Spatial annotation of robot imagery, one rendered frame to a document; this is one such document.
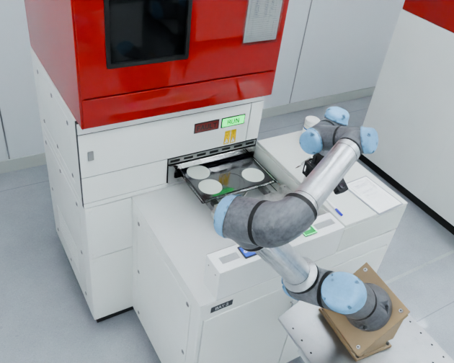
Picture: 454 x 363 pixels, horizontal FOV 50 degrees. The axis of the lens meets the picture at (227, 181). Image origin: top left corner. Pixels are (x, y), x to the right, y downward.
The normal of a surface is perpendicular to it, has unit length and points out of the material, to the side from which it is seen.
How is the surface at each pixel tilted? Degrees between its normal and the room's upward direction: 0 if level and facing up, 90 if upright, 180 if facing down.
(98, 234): 90
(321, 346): 0
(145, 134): 90
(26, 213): 0
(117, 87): 90
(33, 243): 0
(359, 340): 47
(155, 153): 90
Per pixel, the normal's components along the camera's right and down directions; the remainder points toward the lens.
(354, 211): 0.11, -0.78
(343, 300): -0.48, -0.39
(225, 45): 0.50, 0.58
